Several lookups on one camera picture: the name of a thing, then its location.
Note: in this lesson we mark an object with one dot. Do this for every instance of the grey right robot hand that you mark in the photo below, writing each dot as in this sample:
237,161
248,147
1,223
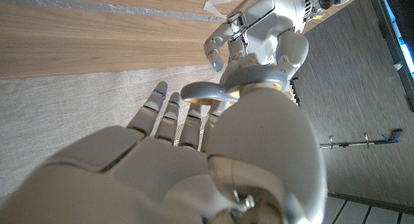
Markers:
161,178

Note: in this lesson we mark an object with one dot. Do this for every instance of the grey tape table outline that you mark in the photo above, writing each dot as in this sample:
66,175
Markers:
97,6

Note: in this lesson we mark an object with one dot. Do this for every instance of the beige striped curtain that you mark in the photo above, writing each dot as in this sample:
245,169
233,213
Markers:
64,114

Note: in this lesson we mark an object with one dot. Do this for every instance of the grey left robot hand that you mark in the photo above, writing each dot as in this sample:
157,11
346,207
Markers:
265,23

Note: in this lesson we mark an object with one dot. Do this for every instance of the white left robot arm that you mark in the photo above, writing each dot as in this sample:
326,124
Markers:
310,4

